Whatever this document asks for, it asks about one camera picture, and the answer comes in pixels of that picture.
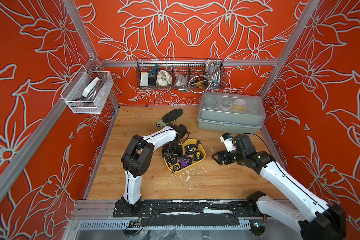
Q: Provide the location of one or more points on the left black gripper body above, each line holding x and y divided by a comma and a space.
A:
173, 149

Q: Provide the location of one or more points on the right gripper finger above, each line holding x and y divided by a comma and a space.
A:
221, 162
216, 156

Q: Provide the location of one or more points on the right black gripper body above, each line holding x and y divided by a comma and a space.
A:
229, 157

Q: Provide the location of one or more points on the purple tape measure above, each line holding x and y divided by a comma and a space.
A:
185, 162

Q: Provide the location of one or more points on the yellow plastic storage tray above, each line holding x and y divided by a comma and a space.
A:
187, 142

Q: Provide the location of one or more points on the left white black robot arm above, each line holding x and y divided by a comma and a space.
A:
138, 155

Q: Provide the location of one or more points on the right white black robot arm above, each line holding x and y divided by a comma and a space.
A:
313, 217

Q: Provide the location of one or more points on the white box in basket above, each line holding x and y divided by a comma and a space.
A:
144, 79

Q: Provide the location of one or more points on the black green work glove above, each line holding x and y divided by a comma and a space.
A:
170, 117

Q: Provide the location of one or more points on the grey plastic lidded toolbox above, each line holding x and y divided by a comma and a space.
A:
231, 113

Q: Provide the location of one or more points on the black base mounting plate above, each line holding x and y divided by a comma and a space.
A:
148, 208

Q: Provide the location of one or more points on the white cloth in basket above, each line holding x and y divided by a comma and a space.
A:
164, 79

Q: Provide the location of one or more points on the white adapter in side basket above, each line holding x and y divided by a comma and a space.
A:
90, 87

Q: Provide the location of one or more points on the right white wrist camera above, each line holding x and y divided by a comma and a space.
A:
228, 141

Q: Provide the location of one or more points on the black wire wall basket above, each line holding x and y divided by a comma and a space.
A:
189, 75

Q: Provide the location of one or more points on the white wire side basket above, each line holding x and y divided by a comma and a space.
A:
95, 101

